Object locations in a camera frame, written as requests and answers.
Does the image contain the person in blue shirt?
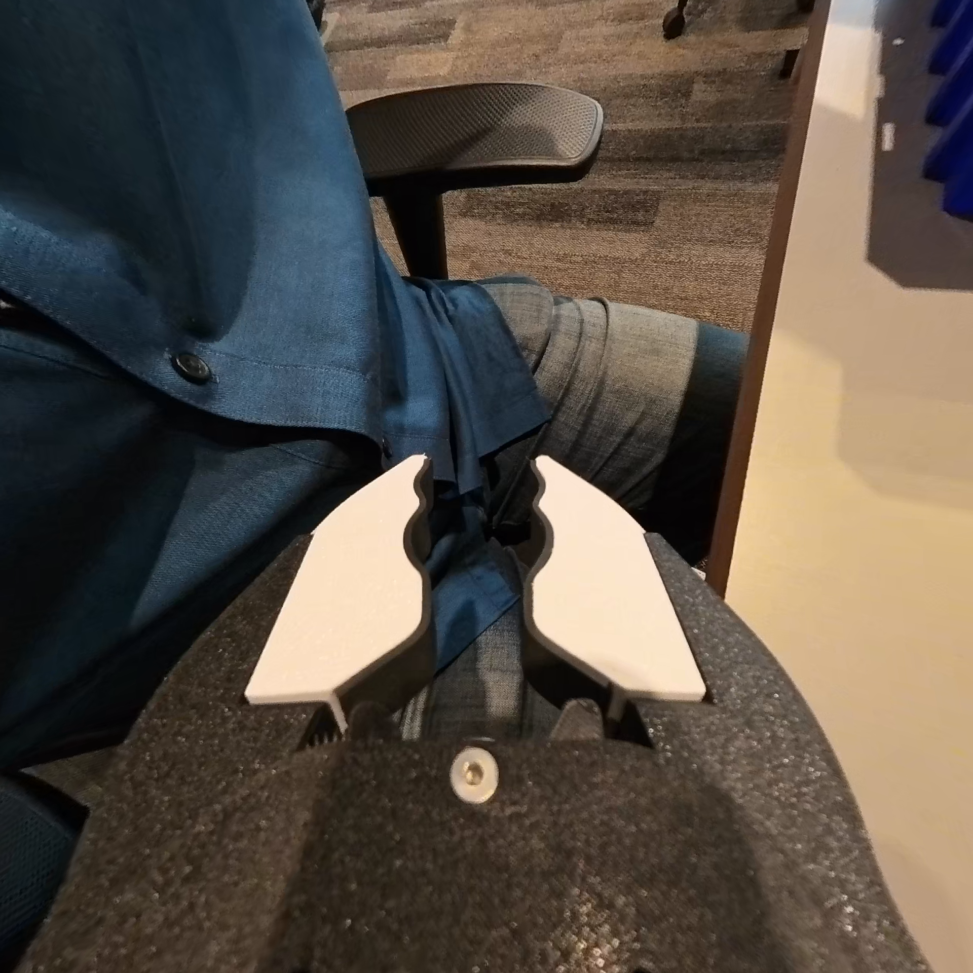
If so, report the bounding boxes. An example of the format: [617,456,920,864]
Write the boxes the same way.
[0,0,554,776]

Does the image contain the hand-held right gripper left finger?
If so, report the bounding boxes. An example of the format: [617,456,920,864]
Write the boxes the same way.
[245,455,437,734]

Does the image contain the black office chair armrest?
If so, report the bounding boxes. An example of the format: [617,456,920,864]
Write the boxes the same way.
[344,82,605,279]

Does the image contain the blue ridged block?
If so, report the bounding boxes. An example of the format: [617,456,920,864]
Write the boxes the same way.
[909,0,973,226]

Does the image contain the black mesh chair seat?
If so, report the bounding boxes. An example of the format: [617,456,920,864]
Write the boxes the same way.
[0,774,86,973]

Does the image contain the person's grey trousers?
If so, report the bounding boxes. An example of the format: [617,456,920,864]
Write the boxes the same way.
[395,283,754,742]

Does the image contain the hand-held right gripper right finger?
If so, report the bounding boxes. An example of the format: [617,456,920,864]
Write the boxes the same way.
[520,455,706,734]

